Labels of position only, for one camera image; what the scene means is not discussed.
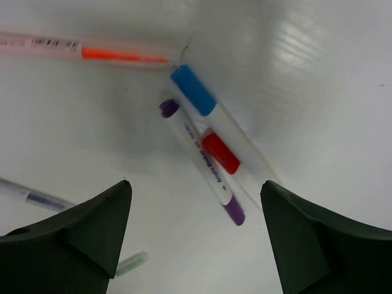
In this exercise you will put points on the red capped marker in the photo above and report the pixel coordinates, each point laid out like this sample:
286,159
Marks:
232,166

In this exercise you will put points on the purple capped marker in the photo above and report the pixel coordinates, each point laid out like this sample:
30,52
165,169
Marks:
187,134

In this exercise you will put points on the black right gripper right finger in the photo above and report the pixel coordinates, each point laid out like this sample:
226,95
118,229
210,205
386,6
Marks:
319,251

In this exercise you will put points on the blue capped marker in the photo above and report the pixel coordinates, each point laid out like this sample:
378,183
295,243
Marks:
221,122

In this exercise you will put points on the green gel pen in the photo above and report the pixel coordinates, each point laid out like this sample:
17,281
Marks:
131,263

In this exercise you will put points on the orange gel pen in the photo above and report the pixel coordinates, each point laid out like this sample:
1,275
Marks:
116,53

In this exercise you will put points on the dark blue gel pen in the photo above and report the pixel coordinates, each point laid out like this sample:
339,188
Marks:
34,197

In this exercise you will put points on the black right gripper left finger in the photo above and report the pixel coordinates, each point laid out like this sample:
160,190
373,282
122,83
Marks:
75,251

